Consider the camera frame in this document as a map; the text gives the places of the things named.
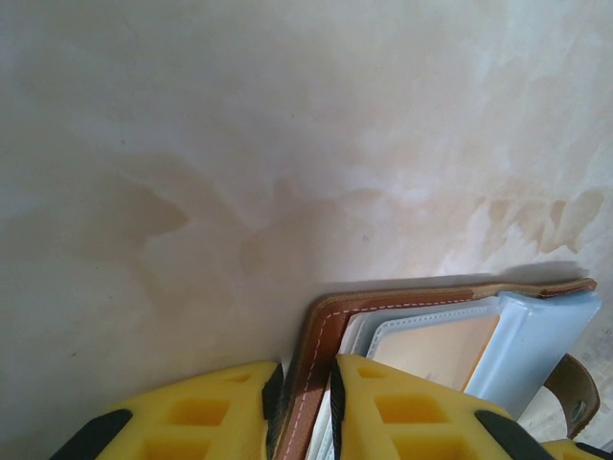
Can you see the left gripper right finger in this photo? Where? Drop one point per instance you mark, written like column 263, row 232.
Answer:
column 407, row 417

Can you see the light blue card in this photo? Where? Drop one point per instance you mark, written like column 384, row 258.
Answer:
column 531, row 345

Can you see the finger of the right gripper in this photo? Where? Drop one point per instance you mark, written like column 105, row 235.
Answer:
column 574, row 453

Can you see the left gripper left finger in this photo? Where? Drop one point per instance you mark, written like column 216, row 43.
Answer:
column 191, row 417

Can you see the brown leather card holder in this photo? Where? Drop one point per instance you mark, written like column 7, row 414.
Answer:
column 330, row 326

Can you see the orange credit card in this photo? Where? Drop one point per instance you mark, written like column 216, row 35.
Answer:
column 431, row 354

